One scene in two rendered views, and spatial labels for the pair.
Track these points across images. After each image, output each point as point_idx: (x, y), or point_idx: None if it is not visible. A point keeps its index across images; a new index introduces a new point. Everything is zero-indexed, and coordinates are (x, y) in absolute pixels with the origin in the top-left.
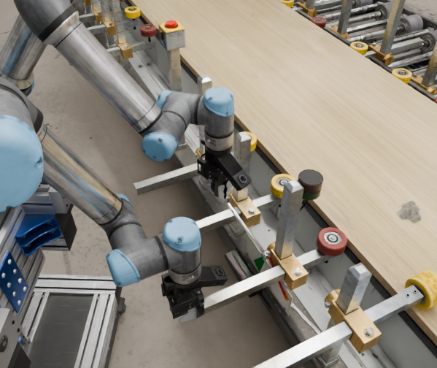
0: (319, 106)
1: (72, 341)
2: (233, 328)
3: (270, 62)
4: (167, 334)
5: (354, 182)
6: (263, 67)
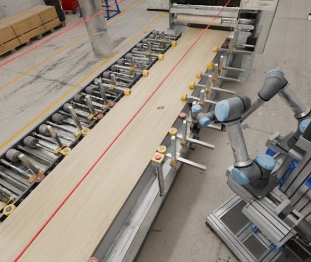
0: (126, 141)
1: (236, 210)
2: (181, 185)
3: (100, 172)
4: (201, 202)
5: (159, 119)
6: (107, 172)
